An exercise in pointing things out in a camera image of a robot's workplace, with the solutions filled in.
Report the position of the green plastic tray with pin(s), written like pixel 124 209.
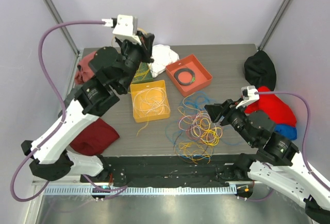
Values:
pixel 142 79

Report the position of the dark red cloth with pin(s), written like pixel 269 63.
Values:
pixel 95 138

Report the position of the grey cloth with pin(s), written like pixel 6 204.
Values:
pixel 70 97

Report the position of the black cloth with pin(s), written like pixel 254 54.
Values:
pixel 259 71

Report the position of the slotted cable duct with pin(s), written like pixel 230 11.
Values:
pixel 90 190

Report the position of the white crumpled cloth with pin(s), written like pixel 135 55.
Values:
pixel 163 55

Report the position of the yellow plastic tray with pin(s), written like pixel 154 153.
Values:
pixel 151 104

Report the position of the orange plastic tray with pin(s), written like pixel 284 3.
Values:
pixel 188 75

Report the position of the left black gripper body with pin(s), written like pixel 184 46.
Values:
pixel 146 54

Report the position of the left aluminium frame post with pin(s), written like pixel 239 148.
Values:
pixel 58 19

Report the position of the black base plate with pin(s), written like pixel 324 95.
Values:
pixel 171 171

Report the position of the pink cloth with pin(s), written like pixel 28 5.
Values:
pixel 84 72

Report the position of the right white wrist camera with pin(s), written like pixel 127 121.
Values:
pixel 249 96

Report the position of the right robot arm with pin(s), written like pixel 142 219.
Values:
pixel 277 163

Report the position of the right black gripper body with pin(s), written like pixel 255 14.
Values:
pixel 228 107

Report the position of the blue cloth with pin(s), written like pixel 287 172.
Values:
pixel 287 131

